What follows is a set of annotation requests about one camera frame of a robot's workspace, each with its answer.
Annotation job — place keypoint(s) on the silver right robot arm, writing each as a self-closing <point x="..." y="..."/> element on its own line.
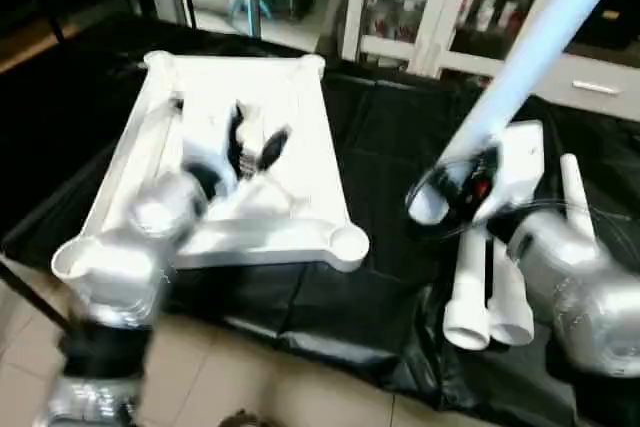
<point x="580" y="277"/>

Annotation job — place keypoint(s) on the black plastic mat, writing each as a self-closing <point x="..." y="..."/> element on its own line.
<point x="390" y="147"/>

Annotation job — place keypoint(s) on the white drawer unit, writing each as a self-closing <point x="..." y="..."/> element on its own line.
<point x="600" y="87"/>

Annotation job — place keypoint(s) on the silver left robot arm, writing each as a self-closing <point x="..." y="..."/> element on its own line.
<point x="130" y="247"/>

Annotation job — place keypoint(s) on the white plastic table leg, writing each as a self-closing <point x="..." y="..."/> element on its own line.
<point x="465" y="297"/>
<point x="573" y="187"/>
<point x="512" y="297"/>
<point x="530" y="57"/>

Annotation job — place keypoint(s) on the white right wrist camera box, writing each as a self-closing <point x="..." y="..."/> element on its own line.
<point x="520" y="162"/>

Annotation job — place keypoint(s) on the light blue plastic object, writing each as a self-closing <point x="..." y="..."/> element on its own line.
<point x="250" y="15"/>

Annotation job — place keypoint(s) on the white plastic table top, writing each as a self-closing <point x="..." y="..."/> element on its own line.
<point x="300" y="97"/>

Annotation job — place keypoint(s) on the white glass-door cabinet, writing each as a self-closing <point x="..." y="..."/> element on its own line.
<point x="447" y="7"/>

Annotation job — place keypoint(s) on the black low cabinet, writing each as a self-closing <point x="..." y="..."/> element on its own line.
<point x="620" y="27"/>

